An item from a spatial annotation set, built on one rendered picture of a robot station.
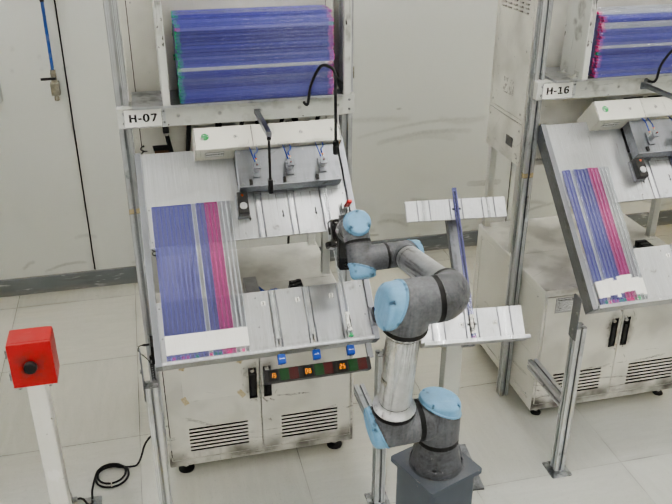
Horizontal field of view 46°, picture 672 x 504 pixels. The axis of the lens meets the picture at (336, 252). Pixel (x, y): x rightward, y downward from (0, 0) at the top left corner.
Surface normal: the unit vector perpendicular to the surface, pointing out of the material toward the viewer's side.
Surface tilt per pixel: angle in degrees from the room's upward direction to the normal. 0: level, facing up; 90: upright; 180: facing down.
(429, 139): 90
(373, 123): 90
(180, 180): 45
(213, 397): 90
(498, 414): 0
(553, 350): 90
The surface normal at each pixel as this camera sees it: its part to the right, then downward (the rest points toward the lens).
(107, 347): 0.00, -0.90
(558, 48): 0.24, 0.43
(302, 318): 0.17, -0.33
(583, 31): -0.97, 0.11
